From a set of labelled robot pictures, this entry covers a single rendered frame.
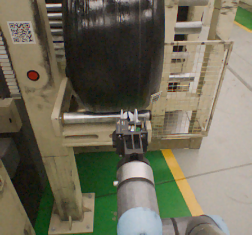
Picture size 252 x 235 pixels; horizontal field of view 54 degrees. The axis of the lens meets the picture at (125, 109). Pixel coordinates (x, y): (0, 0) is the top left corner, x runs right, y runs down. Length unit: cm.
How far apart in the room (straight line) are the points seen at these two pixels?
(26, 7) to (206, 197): 157
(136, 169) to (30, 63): 60
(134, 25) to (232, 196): 151
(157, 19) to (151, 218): 49
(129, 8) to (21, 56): 43
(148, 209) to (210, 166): 163
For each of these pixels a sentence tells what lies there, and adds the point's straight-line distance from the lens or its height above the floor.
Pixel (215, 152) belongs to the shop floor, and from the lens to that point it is 217.
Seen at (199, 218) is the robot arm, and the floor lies 104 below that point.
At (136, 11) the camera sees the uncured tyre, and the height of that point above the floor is 132.
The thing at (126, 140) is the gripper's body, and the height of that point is 113.
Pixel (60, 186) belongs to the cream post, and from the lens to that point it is 142.
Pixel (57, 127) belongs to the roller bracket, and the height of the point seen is 91.
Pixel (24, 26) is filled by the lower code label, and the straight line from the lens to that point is 89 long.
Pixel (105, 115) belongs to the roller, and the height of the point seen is 92.
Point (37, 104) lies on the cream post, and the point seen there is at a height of 93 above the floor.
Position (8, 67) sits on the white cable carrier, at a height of 109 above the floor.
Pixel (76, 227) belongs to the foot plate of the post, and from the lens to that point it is 171.
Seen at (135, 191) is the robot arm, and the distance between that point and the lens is 47.
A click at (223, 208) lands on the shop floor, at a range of 187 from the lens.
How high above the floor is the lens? 152
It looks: 38 degrees down
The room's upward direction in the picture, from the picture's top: straight up
